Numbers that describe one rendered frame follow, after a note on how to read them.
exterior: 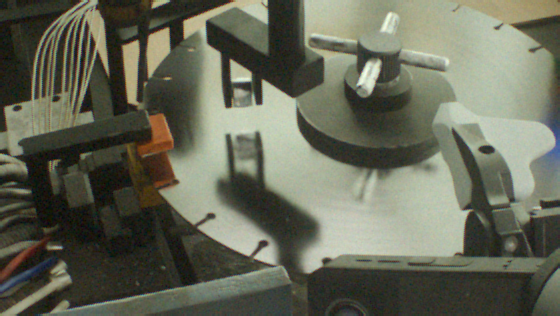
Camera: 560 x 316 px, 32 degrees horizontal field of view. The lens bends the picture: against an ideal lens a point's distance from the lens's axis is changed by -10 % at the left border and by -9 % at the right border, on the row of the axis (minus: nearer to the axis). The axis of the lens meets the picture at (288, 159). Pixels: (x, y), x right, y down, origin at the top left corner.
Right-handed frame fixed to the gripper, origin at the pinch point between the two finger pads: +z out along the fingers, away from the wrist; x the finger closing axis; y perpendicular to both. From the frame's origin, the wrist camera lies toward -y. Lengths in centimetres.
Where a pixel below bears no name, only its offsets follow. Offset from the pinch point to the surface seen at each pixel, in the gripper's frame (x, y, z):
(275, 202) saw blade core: 1.9, -7.8, 10.1
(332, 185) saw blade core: 2.5, -4.2, 11.0
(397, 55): 10.1, 1.2, 13.7
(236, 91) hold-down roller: 8.6, -9.3, 15.0
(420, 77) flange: 8.4, 3.6, 18.0
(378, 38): 11.3, 0.2, 14.6
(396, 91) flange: 7.7, 1.0, 14.4
